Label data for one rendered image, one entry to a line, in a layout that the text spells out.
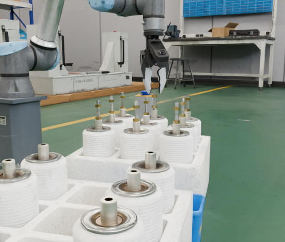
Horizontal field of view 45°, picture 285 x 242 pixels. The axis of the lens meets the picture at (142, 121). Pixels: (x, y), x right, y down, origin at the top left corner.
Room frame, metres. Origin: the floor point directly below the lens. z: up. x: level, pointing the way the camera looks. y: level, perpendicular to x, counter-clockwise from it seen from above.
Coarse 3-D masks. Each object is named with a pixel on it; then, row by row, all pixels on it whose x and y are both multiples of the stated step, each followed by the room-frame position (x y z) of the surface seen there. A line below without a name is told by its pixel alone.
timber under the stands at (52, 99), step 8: (112, 88) 4.36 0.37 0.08; (120, 88) 4.47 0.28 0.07; (128, 88) 4.63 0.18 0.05; (136, 88) 4.81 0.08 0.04; (144, 88) 4.99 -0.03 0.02; (152, 88) 5.19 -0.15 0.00; (48, 96) 3.47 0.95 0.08; (56, 96) 3.50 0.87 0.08; (64, 96) 3.59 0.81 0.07; (72, 96) 3.69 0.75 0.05; (80, 96) 3.80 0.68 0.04; (88, 96) 3.92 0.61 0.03; (96, 96) 4.04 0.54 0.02; (40, 104) 3.31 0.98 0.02; (48, 104) 3.40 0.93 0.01
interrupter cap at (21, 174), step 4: (16, 168) 0.64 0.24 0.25; (20, 168) 0.64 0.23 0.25; (0, 172) 0.62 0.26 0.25; (16, 172) 0.62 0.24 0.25; (20, 172) 0.62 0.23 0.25; (24, 172) 0.61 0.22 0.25; (28, 172) 0.61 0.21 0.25; (0, 176) 0.60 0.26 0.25; (16, 176) 0.60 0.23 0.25; (20, 176) 0.59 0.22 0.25; (24, 176) 0.59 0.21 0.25; (28, 176) 0.60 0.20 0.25; (0, 180) 0.57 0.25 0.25; (4, 180) 0.57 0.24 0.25; (8, 180) 0.57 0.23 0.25; (12, 180) 0.57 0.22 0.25; (16, 180) 0.57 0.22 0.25; (20, 180) 0.58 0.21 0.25
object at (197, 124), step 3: (198, 120) 1.18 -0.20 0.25; (192, 123) 1.14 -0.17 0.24; (195, 123) 1.15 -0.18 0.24; (198, 123) 1.16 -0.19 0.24; (198, 126) 1.16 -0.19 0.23; (198, 129) 1.16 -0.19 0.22; (198, 132) 1.16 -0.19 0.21; (198, 135) 1.16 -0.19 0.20; (198, 138) 1.16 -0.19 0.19; (198, 141) 1.16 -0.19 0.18
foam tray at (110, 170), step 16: (208, 144) 1.14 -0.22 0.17; (80, 160) 0.95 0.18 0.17; (96, 160) 0.94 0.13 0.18; (112, 160) 0.93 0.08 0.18; (128, 160) 0.93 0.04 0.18; (208, 160) 1.17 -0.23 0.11; (80, 176) 0.95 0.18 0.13; (96, 176) 0.94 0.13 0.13; (112, 176) 0.93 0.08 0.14; (176, 176) 0.88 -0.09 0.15; (192, 176) 0.87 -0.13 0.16; (208, 176) 1.20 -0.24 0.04
